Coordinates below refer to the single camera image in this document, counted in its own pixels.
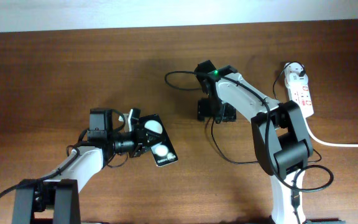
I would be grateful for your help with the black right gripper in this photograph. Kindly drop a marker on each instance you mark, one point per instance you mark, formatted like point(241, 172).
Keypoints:
point(229, 114)

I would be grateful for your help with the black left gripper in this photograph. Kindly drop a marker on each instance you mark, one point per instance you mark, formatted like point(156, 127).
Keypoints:
point(141, 142)

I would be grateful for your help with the black smartphone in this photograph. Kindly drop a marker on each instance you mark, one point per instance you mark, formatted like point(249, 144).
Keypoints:
point(163, 152)

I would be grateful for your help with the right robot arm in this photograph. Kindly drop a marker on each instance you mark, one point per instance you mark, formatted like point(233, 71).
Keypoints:
point(281, 142)

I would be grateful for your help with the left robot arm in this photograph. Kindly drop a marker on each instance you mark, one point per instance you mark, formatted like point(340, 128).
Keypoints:
point(96, 147)

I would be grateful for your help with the white USB charger adapter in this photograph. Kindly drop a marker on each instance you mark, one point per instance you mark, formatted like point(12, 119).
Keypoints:
point(295, 75)

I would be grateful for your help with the white power strip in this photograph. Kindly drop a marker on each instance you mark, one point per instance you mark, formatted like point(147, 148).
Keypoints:
point(301, 95)

